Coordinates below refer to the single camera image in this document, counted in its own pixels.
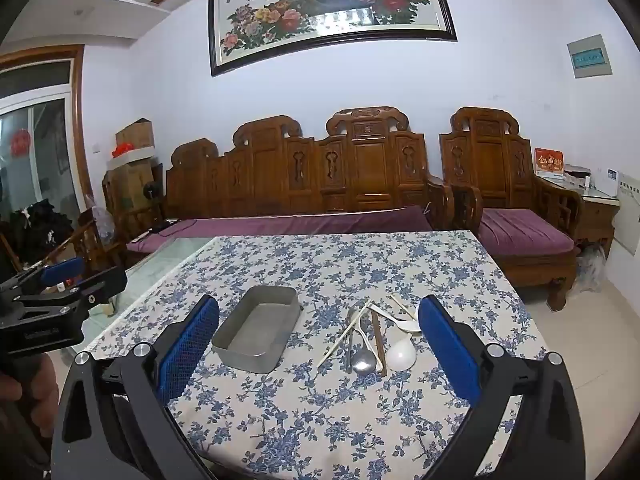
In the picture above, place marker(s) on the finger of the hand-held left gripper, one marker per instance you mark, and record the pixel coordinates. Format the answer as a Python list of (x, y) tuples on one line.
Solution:
[(62, 271), (100, 285)]

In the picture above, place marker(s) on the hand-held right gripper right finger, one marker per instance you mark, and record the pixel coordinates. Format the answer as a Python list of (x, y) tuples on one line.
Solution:
[(447, 350)]

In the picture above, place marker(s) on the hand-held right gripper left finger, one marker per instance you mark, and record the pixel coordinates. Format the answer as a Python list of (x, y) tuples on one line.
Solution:
[(192, 345)]

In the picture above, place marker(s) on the rectangular metal tray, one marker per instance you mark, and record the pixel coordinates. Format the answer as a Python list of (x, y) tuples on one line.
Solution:
[(250, 330)]

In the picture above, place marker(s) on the white plastic fork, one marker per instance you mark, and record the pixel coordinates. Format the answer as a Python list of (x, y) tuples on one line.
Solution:
[(371, 346)]

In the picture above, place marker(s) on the metal fork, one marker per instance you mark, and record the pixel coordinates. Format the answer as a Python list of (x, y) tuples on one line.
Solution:
[(346, 350)]

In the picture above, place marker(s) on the light bamboo chopstick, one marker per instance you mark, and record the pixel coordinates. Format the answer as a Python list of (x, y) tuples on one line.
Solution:
[(340, 342), (402, 306)]

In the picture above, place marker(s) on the person's left hand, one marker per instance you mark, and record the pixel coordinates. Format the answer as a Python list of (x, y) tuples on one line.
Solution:
[(22, 390)]

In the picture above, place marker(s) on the wooden chair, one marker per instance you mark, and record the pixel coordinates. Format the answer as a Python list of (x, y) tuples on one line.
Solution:
[(92, 250)]

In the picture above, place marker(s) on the pile of black bags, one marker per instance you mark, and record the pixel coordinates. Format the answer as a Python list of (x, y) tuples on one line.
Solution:
[(42, 230)]

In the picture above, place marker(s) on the small white plastic spoon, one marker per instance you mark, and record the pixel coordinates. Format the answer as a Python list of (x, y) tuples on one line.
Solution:
[(407, 325)]

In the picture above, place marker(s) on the large white plastic spoon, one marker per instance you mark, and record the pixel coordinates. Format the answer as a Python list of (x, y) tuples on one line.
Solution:
[(400, 355)]

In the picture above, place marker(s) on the crumpled clear plastic bag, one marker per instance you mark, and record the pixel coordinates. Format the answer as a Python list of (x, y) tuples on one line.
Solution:
[(102, 220)]

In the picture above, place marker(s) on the metal spoon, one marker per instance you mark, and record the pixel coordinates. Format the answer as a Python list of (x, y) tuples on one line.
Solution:
[(363, 360)]

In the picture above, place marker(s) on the large cardboard box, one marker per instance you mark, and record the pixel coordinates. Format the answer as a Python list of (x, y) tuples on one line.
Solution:
[(129, 185)]

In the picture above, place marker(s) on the small black fan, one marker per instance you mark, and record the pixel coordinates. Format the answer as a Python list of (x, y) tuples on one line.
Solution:
[(151, 191)]

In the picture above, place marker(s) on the red window decoration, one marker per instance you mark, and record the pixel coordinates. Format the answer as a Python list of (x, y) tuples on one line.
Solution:
[(21, 142)]

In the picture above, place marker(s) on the red cloth item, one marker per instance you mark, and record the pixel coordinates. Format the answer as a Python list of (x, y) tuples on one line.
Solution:
[(122, 150)]

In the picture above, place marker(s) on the purple armchair cushion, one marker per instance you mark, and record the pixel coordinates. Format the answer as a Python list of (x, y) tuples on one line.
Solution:
[(520, 232)]

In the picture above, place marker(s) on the blue floral tablecloth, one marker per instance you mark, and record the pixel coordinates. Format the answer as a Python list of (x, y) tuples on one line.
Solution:
[(320, 420)]

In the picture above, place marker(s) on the small cardboard box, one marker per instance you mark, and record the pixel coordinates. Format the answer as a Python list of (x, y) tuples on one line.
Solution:
[(134, 134)]

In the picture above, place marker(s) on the purple sofa cushion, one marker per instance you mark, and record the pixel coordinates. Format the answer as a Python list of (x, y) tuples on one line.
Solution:
[(300, 225)]

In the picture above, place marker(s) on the carved wooden armchair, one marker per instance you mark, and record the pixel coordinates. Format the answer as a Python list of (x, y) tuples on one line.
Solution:
[(492, 160)]

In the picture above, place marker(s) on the wooden side table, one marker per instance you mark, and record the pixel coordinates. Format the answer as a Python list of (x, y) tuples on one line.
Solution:
[(597, 220)]

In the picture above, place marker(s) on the carved wooden sofa bench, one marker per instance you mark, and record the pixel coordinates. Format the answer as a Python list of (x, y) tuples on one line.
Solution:
[(370, 160)]

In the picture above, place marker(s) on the red printed box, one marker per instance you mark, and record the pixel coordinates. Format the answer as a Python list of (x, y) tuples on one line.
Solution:
[(549, 162)]

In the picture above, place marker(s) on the white tabletop device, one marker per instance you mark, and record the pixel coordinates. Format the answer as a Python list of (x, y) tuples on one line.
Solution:
[(614, 182)]

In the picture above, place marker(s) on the framed peacock flower painting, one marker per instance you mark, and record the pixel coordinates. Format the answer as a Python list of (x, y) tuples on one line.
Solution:
[(325, 5)]

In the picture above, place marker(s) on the wooden door frame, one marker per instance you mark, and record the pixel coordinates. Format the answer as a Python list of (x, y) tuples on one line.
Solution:
[(79, 135)]

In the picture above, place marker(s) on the white wall chart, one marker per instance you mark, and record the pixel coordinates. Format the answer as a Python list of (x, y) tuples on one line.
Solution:
[(630, 220)]

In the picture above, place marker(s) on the grey wall electrical panel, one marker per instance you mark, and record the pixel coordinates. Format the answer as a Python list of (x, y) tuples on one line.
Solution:
[(590, 56)]

